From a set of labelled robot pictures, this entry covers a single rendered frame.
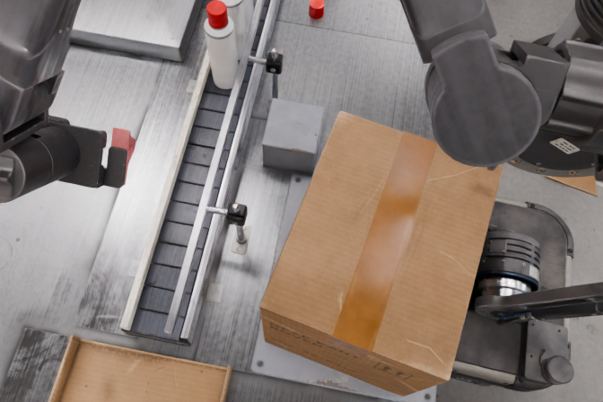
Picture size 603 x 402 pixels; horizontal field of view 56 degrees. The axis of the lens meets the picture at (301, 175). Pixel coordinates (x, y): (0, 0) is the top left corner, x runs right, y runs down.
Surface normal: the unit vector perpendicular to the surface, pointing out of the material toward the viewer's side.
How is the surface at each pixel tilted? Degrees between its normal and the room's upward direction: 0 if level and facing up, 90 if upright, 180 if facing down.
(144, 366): 0
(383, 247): 0
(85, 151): 39
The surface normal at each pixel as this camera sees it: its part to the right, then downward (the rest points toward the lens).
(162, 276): 0.04, -0.42
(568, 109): -0.19, 0.62
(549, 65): -0.15, 0.41
